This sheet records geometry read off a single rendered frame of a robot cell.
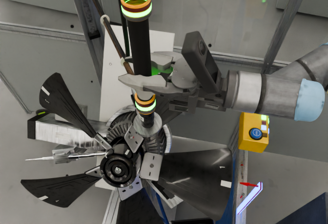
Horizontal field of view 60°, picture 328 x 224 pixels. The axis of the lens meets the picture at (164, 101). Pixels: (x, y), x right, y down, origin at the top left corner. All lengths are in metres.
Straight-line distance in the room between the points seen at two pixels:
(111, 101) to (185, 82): 0.67
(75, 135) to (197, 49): 0.75
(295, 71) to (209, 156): 0.44
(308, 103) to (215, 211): 0.52
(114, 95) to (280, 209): 1.55
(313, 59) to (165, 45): 0.56
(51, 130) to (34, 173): 1.28
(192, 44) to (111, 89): 0.72
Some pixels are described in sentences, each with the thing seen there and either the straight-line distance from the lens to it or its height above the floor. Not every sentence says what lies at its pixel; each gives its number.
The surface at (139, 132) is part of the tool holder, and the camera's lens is 0.69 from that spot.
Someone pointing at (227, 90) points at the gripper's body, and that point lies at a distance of 0.53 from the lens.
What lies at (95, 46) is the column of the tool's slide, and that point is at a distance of 1.41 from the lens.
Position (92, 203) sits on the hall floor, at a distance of 2.20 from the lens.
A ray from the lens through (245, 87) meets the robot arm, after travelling 0.51.
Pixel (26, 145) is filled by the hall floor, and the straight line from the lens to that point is 2.54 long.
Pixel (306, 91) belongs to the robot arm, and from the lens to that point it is 0.54.
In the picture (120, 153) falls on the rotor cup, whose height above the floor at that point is 1.27.
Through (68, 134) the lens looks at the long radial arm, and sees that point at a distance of 1.12.
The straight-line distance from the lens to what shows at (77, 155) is 1.10.
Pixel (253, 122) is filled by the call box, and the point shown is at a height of 1.07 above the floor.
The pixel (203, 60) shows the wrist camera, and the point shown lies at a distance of 0.47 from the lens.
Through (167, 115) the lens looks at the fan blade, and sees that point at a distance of 0.83.
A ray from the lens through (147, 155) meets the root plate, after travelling 0.97.
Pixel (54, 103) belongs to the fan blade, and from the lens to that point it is 0.98.
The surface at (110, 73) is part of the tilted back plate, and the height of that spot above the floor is 1.22.
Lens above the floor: 2.07
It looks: 56 degrees down
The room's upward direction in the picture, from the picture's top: straight up
